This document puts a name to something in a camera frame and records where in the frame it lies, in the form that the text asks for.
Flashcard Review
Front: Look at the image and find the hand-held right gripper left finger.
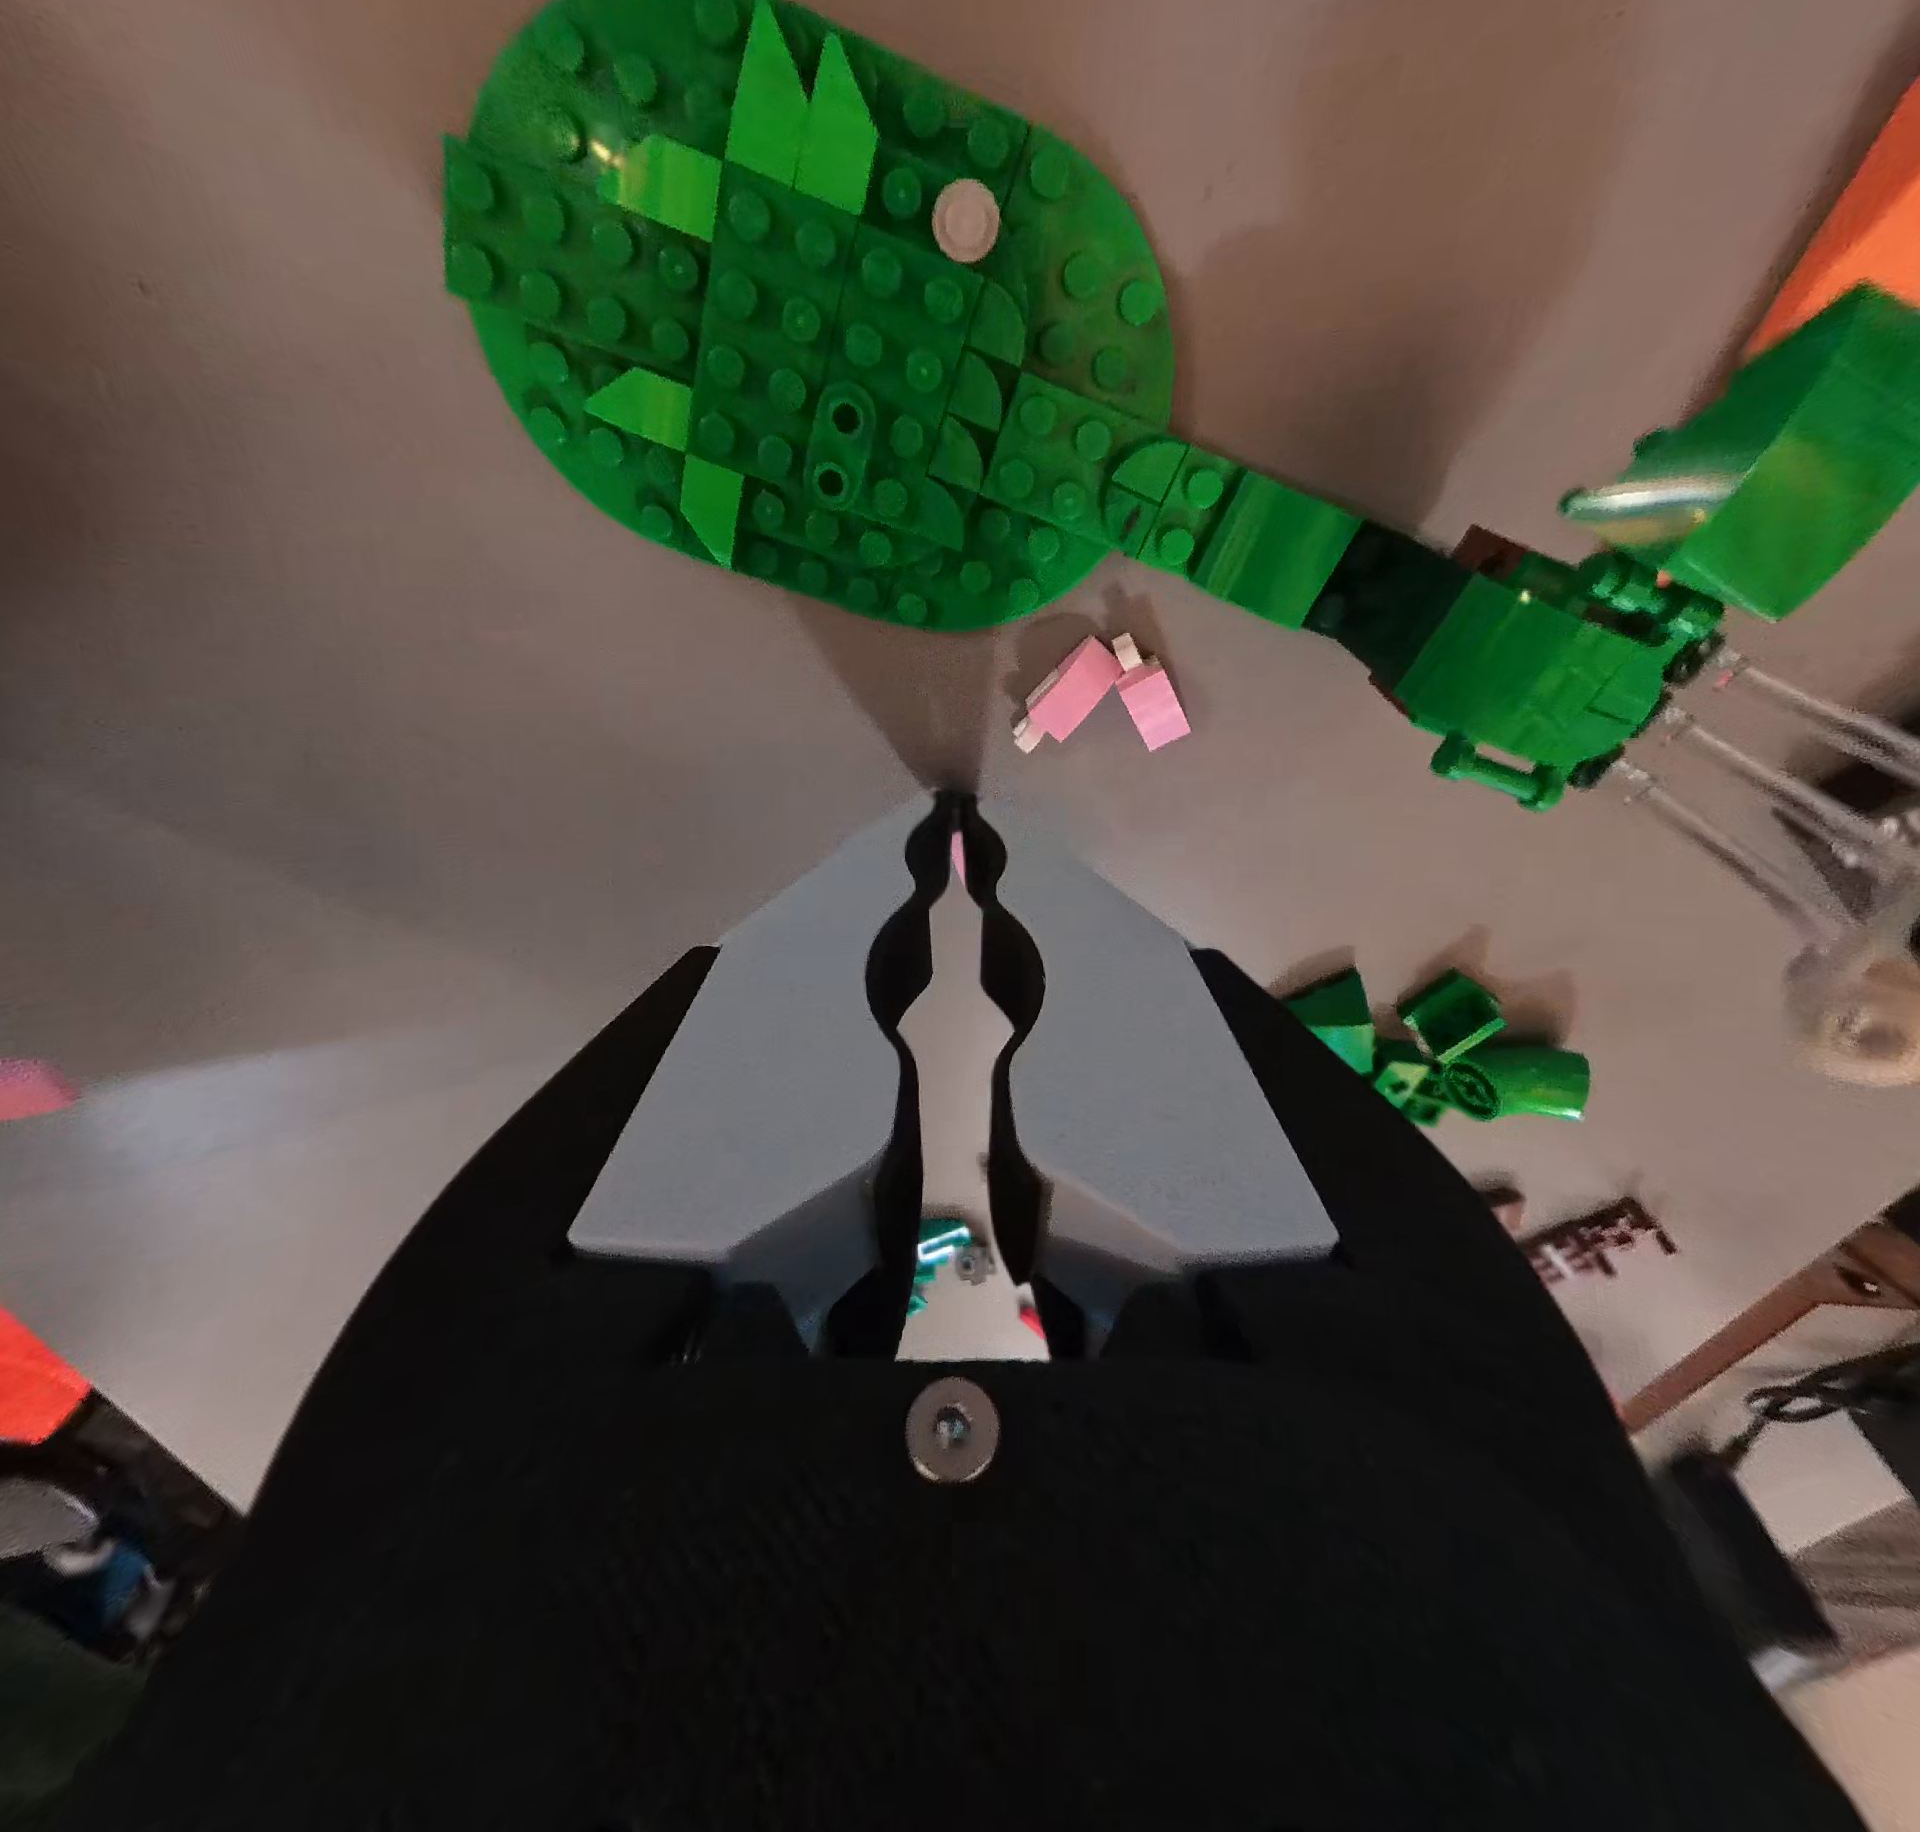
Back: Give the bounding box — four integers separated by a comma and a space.
565, 789, 963, 1316

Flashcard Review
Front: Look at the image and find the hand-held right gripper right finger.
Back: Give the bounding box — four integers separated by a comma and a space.
957, 794, 1345, 1341

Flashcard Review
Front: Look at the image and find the pile of bright green lego pieces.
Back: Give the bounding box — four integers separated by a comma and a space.
1279, 966, 1597, 1130

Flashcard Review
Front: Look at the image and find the light pink lego petal piece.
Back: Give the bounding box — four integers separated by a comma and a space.
1011, 636, 1128, 759
1111, 632, 1197, 755

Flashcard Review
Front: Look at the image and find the pile of brown lego pieces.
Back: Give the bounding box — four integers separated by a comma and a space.
1512, 1199, 1683, 1286

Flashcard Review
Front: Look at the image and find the transparent lego stand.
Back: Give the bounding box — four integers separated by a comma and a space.
1612, 655, 1920, 1093

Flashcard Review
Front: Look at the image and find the green lego base with stem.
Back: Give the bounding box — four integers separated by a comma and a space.
438, 0, 1920, 819

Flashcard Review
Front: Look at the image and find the orange lego piece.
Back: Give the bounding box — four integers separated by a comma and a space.
1744, 75, 1920, 365

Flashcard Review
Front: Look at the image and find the orange red object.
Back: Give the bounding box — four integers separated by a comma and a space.
0, 1304, 96, 1448

